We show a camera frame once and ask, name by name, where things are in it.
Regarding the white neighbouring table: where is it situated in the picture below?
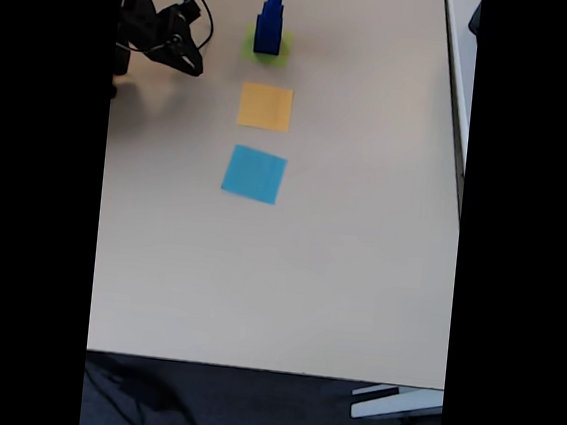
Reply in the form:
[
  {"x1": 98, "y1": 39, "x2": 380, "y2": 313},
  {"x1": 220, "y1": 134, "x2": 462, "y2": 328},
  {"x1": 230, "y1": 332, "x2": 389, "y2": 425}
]
[{"x1": 422, "y1": 0, "x2": 483, "y2": 224}]

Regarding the large blue cube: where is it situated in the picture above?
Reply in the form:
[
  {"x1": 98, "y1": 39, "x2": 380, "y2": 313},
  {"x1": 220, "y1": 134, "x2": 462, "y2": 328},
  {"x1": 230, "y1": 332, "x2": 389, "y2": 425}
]
[{"x1": 252, "y1": 13, "x2": 286, "y2": 57}]

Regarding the black camera box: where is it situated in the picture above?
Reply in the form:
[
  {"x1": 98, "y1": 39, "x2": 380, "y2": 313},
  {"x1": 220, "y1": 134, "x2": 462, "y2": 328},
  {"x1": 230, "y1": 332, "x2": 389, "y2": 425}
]
[{"x1": 176, "y1": 0, "x2": 203, "y2": 23}]

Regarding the green paper square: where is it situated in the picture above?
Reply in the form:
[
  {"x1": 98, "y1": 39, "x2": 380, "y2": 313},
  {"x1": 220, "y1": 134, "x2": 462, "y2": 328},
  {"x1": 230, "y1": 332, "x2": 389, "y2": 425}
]
[{"x1": 238, "y1": 21, "x2": 296, "y2": 70}]

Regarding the white table leg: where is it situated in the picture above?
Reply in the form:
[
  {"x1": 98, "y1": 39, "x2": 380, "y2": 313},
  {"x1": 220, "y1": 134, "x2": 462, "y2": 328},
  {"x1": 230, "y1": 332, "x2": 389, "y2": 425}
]
[{"x1": 348, "y1": 381, "x2": 445, "y2": 425}]

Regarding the dark blue chair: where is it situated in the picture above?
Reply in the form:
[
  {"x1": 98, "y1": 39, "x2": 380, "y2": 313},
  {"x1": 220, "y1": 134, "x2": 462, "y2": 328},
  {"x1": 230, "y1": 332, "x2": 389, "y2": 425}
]
[{"x1": 466, "y1": 0, "x2": 483, "y2": 37}]

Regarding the medium blue cube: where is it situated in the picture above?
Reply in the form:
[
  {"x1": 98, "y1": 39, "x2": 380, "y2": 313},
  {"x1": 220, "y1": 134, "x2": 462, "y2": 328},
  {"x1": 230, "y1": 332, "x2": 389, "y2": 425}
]
[{"x1": 259, "y1": 1, "x2": 286, "y2": 29}]

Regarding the light blue paper square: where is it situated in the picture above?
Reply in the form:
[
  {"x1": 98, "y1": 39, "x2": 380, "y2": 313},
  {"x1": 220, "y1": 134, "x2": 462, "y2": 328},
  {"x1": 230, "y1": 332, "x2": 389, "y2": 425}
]
[{"x1": 218, "y1": 143, "x2": 290, "y2": 207}]

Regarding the orange paper square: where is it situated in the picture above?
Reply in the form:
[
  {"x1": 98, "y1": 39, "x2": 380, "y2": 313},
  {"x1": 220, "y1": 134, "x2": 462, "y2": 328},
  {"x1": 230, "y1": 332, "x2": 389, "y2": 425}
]
[{"x1": 234, "y1": 81, "x2": 295, "y2": 134}]

